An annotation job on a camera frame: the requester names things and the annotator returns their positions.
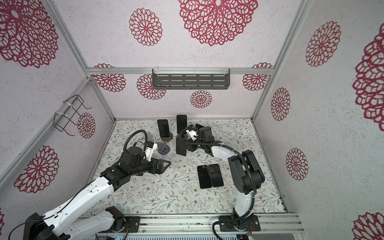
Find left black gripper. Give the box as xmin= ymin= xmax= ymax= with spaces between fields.
xmin=130 ymin=157 xmax=171 ymax=177

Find black phone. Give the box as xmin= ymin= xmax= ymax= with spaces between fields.
xmin=197 ymin=165 xmax=212 ymax=189
xmin=176 ymin=137 xmax=187 ymax=156
xmin=208 ymin=164 xmax=224 ymax=187
xmin=195 ymin=124 xmax=204 ymax=130
xmin=177 ymin=115 xmax=187 ymax=134
xmin=157 ymin=119 xmax=171 ymax=138

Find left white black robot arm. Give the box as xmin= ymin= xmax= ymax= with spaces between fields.
xmin=23 ymin=147 xmax=171 ymax=240

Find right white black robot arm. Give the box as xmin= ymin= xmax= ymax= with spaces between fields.
xmin=180 ymin=125 xmax=265 ymax=221

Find grey round stand front left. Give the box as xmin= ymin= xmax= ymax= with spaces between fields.
xmin=157 ymin=142 xmax=171 ymax=156

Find wooden round stand back left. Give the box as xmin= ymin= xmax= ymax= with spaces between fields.
xmin=161 ymin=133 xmax=173 ymax=142

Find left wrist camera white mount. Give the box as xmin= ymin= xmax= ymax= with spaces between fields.
xmin=145 ymin=142 xmax=158 ymax=162

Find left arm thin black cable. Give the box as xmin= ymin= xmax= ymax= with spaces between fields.
xmin=7 ymin=129 xmax=149 ymax=240

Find grey slotted wall shelf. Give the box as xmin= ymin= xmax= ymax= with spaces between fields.
xmin=152 ymin=69 xmax=231 ymax=90

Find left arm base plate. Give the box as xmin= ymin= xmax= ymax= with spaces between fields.
xmin=106 ymin=207 xmax=141 ymax=233

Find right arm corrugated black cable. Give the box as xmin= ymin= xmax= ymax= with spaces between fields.
xmin=176 ymin=127 xmax=259 ymax=240

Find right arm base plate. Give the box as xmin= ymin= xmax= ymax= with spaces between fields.
xmin=220 ymin=214 xmax=261 ymax=232

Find black wire wall rack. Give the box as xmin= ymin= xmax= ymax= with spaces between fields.
xmin=53 ymin=95 xmax=91 ymax=137

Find aluminium front rail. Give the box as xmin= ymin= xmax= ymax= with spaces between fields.
xmin=125 ymin=213 xmax=305 ymax=236

